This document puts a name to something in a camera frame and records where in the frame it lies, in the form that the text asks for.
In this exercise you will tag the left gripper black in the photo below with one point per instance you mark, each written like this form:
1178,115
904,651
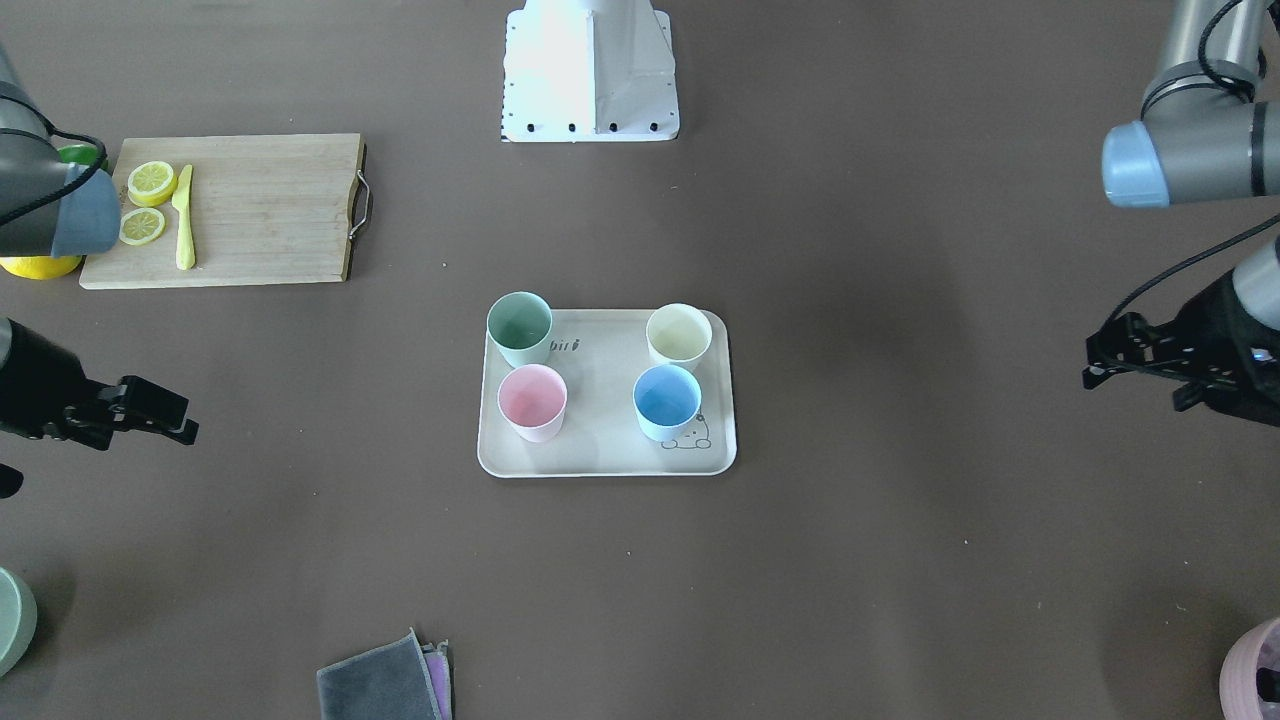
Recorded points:
1218,318

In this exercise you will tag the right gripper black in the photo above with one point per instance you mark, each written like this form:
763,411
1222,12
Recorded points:
38,385

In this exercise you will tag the green cup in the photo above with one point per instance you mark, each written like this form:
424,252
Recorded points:
520,324

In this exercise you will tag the pink cup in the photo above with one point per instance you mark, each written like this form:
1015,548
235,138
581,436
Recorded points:
533,399

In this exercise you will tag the cream cup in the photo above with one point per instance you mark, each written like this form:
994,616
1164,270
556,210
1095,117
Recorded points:
678,334

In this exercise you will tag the blue cup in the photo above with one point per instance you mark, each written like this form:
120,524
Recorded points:
666,399

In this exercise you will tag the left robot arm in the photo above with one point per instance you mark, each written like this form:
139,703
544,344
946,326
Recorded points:
1202,135

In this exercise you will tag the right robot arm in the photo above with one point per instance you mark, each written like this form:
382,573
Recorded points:
58,202

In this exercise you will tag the yellow plastic knife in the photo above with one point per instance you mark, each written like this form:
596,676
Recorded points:
185,252

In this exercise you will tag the lemon slice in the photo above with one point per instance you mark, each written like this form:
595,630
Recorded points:
141,226
151,184

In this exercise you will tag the green bowl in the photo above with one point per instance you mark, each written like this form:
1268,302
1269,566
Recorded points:
19,616

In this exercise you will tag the wooden cutting board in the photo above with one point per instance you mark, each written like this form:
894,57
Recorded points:
265,209

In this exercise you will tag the green lime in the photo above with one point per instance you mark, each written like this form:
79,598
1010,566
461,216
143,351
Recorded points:
79,154

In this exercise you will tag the pink bowl with ice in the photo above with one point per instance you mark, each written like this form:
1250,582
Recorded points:
1248,678

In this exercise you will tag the grey folded cloth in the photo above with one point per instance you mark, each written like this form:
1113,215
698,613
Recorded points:
405,679

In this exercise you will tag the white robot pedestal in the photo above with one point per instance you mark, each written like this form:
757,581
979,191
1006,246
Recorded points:
589,71

